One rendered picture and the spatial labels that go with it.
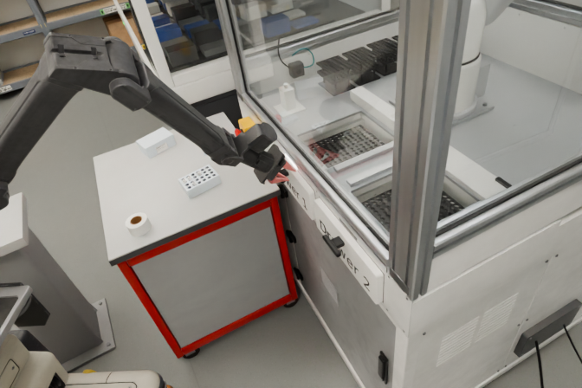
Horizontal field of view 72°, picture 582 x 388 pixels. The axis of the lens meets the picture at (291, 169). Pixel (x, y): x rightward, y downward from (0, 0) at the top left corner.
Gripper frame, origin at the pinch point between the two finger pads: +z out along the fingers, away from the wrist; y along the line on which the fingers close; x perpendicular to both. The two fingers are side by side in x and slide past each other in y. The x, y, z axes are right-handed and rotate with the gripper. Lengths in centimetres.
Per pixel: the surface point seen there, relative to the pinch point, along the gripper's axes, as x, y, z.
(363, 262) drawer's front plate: -37.2, 1.4, 1.3
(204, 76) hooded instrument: 83, -5, -2
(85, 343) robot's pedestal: 40, -128, 1
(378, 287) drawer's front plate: -42.5, -0.1, 3.7
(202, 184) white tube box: 26.0, -26.6, -6.1
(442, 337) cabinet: -50, -4, 30
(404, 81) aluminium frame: -45, 35, -33
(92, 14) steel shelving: 373, -69, -11
